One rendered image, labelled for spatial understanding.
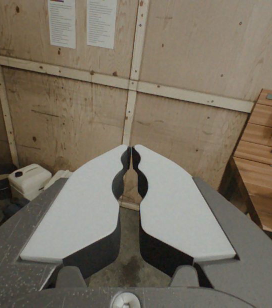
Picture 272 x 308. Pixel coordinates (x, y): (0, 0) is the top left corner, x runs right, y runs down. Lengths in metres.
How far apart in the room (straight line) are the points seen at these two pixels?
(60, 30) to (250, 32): 1.30
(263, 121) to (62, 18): 1.59
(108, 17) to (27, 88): 0.94
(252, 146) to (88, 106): 1.33
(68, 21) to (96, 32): 0.22
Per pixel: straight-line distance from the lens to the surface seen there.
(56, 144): 2.10
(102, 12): 1.67
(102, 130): 1.78
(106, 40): 1.64
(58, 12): 1.81
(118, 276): 1.73
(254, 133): 1.62
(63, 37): 1.79
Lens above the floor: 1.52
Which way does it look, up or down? 29 degrees down
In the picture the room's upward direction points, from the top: 9 degrees clockwise
